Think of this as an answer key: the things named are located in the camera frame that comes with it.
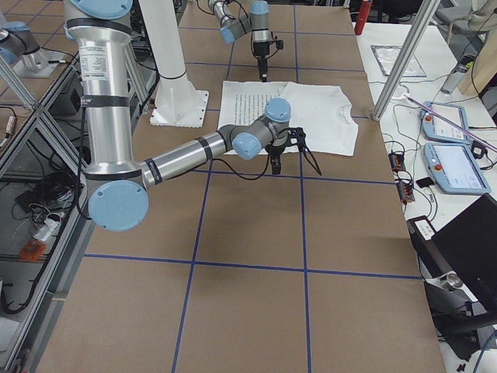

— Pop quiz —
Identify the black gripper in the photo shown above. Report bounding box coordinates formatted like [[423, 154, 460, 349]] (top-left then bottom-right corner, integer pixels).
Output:
[[252, 40, 271, 82], [267, 131, 291, 174]]

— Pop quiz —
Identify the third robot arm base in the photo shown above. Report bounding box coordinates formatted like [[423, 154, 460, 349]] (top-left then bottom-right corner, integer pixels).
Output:
[[1, 21, 65, 78]]

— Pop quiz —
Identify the grey water bottle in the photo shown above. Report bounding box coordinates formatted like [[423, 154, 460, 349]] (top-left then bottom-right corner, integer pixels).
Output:
[[441, 54, 476, 94]]

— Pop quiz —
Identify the orange device on floor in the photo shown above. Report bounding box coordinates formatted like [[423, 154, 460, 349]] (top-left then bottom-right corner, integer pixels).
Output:
[[19, 239, 46, 263]]

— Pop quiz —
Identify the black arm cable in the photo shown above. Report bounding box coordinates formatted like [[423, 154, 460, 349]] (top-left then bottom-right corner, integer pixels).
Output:
[[75, 104, 323, 218]]

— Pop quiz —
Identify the small black electronics board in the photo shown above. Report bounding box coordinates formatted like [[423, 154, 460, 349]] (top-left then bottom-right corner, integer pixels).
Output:
[[388, 152, 406, 173]]

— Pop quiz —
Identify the white long-sleeve printed shirt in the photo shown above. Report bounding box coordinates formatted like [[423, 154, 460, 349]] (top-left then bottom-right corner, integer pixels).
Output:
[[218, 81, 358, 156]]

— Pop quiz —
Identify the aluminium frame post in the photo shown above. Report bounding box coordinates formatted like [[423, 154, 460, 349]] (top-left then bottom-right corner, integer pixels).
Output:
[[371, 0, 440, 121]]

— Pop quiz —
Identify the lower teach pendant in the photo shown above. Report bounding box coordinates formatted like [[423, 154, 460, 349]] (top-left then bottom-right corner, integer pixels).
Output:
[[422, 142, 492, 196]]

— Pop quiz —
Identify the upper teach pendant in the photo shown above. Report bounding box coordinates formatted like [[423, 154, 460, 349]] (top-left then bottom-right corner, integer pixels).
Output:
[[421, 101, 471, 145]]

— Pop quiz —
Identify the black box under table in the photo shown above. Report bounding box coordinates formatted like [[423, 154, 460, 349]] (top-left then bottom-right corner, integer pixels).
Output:
[[49, 78, 83, 116]]

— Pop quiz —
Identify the red bottle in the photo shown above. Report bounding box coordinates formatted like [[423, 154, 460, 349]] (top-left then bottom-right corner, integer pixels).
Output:
[[354, 0, 373, 36]]

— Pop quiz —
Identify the black laptop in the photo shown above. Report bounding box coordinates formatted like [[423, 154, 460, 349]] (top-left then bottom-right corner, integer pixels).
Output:
[[415, 193, 496, 311]]

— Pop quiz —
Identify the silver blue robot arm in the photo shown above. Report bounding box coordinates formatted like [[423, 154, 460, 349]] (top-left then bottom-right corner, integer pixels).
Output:
[[64, 1, 290, 232], [207, 1, 275, 82]]

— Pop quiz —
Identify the teach pendant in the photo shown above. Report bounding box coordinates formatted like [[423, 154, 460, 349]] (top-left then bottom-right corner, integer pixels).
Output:
[[421, 101, 471, 145], [422, 142, 492, 196]]

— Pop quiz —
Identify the white labelled black box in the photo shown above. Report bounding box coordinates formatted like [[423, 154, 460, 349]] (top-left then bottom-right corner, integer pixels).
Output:
[[406, 215, 436, 249]]

